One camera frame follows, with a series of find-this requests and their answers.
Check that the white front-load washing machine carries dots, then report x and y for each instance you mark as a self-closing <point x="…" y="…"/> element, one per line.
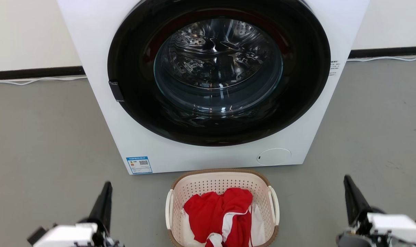
<point x="91" y="41"/>

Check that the steel washer drum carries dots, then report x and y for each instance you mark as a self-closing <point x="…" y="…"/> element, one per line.
<point x="218" y="65"/>

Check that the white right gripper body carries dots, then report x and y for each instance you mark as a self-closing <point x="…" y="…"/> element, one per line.
<point x="396" y="226"/>

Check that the black round washer door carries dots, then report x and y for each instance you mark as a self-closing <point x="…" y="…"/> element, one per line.
<point x="132" y="68"/>

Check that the blue energy label sticker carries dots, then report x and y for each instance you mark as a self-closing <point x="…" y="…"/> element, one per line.
<point x="139" y="165"/>

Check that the black baseboard strip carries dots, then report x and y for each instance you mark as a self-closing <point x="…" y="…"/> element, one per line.
<point x="390" y="51"/>
<point x="33" y="72"/>

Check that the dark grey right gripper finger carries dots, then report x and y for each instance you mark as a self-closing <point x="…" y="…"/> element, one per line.
<point x="355" y="200"/>

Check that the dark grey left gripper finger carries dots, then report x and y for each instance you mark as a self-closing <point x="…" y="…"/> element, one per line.
<point x="103" y="206"/>

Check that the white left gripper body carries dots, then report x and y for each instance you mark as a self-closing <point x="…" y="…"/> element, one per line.
<point x="67" y="236"/>

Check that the red garment with white stripes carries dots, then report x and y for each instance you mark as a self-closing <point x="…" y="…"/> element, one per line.
<point x="208" y="214"/>

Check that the beige plastic laundry basket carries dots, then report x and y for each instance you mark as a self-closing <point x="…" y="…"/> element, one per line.
<point x="208" y="183"/>

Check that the small printed text label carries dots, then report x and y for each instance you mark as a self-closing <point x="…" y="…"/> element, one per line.
<point x="333" y="68"/>

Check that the round white filter cover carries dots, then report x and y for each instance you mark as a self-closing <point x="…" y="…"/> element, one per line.
<point x="274" y="156"/>

